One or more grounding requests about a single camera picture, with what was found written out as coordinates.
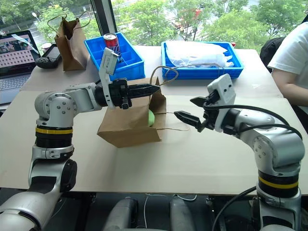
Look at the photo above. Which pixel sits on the pink lidded cup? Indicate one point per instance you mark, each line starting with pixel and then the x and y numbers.
pixel 46 47

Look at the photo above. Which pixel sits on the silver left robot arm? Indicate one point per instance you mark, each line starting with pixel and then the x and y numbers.
pixel 55 106

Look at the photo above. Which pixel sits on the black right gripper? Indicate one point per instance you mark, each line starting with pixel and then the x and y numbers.
pixel 211 113

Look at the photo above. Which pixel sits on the clear plastic bags pile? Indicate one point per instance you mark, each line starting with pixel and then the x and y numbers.
pixel 195 51

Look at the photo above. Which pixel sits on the grey rounded robot leg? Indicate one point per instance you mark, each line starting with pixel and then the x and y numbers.
pixel 122 214
pixel 181 215

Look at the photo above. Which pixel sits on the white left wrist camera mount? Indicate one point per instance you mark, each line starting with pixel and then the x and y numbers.
pixel 107 63

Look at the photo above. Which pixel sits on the black chair back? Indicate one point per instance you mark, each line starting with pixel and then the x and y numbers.
pixel 270 51

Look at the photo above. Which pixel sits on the blue plastic crate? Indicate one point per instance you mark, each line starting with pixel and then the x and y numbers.
pixel 204 69

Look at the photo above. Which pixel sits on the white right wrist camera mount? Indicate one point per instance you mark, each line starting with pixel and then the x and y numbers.
pixel 226 90

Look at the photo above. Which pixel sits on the brown paper bag standing upright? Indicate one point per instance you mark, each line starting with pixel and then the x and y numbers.
pixel 71 50

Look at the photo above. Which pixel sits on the person in white t-shirt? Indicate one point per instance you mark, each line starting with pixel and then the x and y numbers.
pixel 293 62

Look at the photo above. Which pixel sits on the black handheld controller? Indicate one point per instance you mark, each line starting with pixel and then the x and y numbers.
pixel 49 59

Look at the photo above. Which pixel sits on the brown paper bag lying open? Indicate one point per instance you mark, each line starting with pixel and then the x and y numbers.
pixel 130 120

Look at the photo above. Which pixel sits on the blue compartment bin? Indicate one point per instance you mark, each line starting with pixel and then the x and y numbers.
pixel 131 65

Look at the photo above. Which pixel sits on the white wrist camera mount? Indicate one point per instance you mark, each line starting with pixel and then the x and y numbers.
pixel 107 63
pixel 226 90

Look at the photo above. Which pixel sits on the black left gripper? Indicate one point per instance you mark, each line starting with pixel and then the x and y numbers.
pixel 119 92

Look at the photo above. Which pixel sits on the open laptop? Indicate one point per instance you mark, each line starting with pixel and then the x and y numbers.
pixel 14 67

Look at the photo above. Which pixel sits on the red and blue soda can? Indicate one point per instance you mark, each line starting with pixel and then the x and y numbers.
pixel 111 41

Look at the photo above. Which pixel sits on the dark window frame pillar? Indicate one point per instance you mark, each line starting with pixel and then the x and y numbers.
pixel 102 16

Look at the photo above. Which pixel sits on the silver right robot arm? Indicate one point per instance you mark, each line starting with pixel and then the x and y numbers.
pixel 276 149

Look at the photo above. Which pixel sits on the small red object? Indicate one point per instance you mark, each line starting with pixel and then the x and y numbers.
pixel 233 44

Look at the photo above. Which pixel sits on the light green plush toy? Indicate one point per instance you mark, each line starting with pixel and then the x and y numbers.
pixel 151 118

